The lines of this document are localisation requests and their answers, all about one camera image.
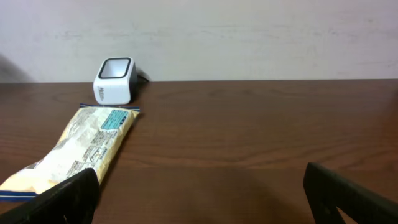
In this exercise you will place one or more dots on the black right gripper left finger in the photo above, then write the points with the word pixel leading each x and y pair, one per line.
pixel 72 201

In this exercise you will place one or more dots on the white barcode scanner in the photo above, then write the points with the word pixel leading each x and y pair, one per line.
pixel 115 81

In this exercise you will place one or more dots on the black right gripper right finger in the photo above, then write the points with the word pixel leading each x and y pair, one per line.
pixel 329 193

